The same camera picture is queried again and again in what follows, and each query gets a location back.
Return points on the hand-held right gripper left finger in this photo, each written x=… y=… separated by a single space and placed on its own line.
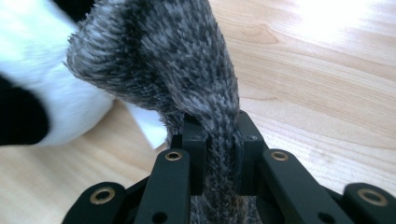
x=194 y=155

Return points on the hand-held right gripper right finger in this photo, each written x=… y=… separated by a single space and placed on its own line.
x=249 y=146

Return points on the grey fuzzy knitted scarf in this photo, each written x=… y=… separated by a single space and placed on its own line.
x=174 y=62

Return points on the panda plush toy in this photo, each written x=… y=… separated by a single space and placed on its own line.
x=56 y=93

